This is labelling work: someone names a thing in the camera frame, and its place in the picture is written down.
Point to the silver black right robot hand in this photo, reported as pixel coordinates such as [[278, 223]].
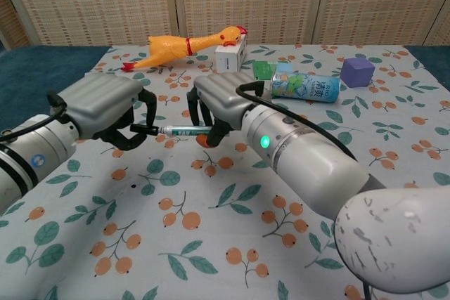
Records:
[[221, 94]]

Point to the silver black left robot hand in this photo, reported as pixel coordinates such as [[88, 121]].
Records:
[[102, 103]]

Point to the black marker cap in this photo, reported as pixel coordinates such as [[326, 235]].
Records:
[[140, 128]]

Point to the teal and black pen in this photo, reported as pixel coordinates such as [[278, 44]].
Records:
[[184, 131]]

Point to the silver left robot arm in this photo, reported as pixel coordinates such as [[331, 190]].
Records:
[[35, 159]]

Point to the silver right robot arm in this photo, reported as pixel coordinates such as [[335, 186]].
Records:
[[316, 166]]

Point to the white cardboard box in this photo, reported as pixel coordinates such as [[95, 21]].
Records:
[[228, 59]]

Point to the small light blue cube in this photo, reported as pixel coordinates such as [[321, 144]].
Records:
[[284, 67]]

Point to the yellow rubber chicken toy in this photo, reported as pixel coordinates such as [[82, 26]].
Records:
[[168, 48]]

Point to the blue felt table cover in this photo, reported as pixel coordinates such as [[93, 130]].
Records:
[[42, 64]]

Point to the blue green drink can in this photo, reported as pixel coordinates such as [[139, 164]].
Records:
[[309, 87]]

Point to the floral print tablecloth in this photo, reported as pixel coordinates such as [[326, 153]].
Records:
[[175, 201]]

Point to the purple foam cube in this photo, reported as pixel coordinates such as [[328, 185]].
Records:
[[356, 73]]

